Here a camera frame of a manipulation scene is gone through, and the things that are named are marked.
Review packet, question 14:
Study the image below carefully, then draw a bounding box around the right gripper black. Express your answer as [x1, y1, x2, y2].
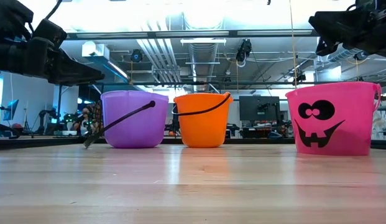
[308, 0, 386, 59]

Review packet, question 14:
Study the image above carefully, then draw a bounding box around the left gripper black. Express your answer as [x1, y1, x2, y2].
[0, 37, 106, 86]

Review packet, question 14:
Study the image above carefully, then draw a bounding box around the pink halloween bucket black face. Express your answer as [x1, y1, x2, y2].
[285, 81, 382, 156]

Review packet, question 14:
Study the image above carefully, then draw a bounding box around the purple plastic halloween bucket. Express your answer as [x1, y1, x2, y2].
[83, 90, 170, 149]

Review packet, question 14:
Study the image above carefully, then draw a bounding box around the orange plastic halloween bucket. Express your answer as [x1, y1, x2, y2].
[171, 91, 234, 149]

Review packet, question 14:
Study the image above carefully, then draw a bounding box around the person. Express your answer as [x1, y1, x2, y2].
[73, 107, 94, 135]

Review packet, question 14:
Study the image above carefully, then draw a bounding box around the blue lit monitor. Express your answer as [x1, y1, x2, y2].
[2, 98, 20, 122]

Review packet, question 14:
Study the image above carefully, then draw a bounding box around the black hanging ceiling device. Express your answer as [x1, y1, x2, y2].
[235, 39, 253, 68]

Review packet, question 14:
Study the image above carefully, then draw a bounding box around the black computer monitor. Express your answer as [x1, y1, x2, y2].
[238, 95, 282, 123]

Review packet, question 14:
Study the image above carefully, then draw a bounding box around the silver ribbed ventilation duct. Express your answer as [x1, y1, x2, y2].
[328, 46, 363, 63]
[188, 42, 219, 93]

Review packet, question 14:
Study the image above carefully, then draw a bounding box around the thin yellow hanging cord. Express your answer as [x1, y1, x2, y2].
[288, 0, 298, 90]

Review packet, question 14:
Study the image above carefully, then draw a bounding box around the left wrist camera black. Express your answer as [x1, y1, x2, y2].
[32, 18, 68, 49]

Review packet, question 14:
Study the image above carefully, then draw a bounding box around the black aluminium rig frame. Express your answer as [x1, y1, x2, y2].
[0, 28, 386, 151]

